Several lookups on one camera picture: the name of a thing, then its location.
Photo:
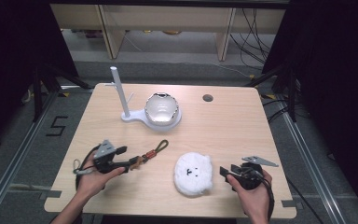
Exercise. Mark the grey tape piece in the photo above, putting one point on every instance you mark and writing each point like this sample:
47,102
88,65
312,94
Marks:
50,194
292,203

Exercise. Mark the white fluffy plush toy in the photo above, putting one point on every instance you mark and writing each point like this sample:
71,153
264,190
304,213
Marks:
193,174

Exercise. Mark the aluminium floor rail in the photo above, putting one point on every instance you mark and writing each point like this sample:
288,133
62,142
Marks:
15,158
313,168

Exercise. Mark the light wooden shelf unit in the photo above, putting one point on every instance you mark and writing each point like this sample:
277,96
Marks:
167,18

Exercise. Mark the black metal stand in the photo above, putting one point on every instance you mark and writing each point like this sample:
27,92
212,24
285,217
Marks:
292,93
38,93

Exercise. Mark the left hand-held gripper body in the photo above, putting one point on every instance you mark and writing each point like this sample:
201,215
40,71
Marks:
104,154

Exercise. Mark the person's right hand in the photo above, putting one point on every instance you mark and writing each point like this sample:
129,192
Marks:
256,200

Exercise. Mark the person's left hand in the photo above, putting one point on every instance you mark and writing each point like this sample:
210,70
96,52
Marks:
91,183

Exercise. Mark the white pole stand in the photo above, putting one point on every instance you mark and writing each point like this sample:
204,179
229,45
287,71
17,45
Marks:
120,93

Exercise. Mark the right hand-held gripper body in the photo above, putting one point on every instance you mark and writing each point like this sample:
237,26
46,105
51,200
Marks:
250,177

